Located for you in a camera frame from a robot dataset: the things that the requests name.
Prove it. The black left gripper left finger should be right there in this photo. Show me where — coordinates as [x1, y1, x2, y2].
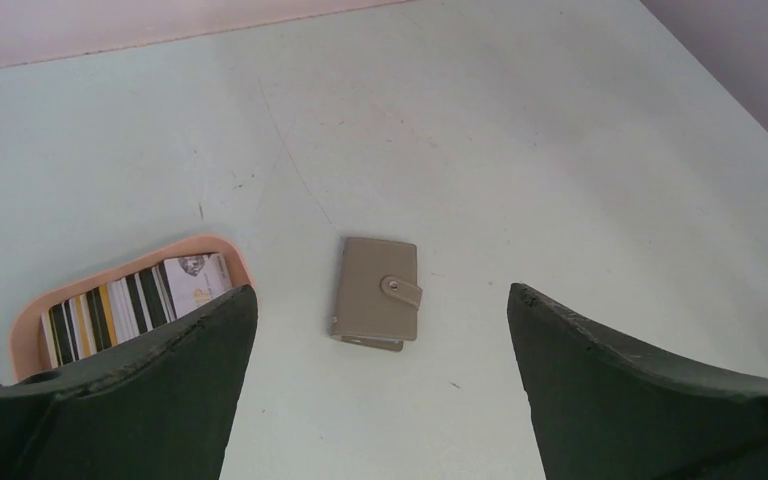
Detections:
[0, 285, 258, 479]

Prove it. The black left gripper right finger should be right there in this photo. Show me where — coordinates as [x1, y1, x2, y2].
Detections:
[507, 283, 768, 479]

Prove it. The taupe leather card holder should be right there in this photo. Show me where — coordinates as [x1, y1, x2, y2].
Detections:
[330, 237, 423, 352]

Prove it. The peach plastic card tray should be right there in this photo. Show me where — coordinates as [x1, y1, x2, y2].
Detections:
[8, 234, 253, 381]

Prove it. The stack of credit cards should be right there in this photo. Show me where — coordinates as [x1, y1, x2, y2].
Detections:
[40, 253, 232, 368]

